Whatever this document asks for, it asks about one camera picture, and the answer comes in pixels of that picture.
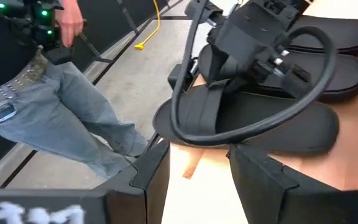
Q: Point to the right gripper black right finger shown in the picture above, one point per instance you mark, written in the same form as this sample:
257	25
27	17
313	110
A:
259	193

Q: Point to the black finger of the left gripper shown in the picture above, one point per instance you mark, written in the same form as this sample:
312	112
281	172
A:
217	65
297	81

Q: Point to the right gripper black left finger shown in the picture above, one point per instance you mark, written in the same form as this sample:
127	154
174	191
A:
151	193

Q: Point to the black rubber slide sandal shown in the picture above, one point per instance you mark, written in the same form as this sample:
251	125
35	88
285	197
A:
346	34
350	74
291	133

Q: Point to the black folding room divider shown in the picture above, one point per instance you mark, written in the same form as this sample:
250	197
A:
110	18

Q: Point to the person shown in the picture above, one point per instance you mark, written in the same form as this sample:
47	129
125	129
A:
57	109

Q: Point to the person's hand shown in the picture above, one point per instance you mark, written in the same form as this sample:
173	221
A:
70	25

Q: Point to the black frame bracket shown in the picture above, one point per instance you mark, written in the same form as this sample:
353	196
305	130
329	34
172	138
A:
190	73

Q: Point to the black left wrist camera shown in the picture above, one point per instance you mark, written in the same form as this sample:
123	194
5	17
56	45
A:
250	31

